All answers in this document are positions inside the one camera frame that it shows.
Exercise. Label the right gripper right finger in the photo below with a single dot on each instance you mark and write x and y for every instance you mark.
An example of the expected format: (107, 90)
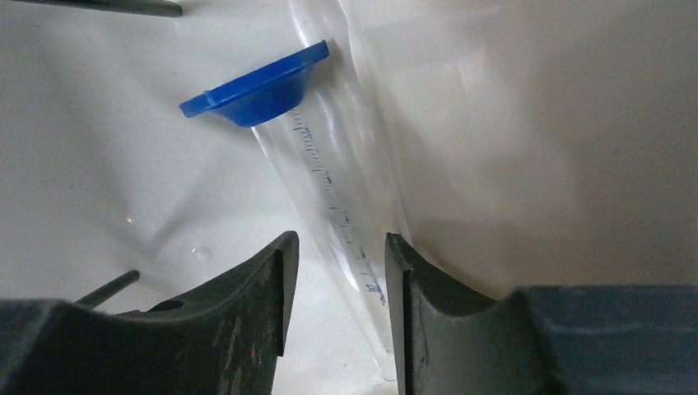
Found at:
(450, 339)

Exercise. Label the black metal ring stand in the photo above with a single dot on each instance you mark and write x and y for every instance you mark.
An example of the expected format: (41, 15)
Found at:
(136, 7)

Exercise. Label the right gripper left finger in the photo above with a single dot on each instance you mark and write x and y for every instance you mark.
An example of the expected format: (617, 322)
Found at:
(222, 337)

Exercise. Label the clear cylinder blue base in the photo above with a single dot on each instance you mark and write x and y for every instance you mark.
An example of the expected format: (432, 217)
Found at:
(307, 115)

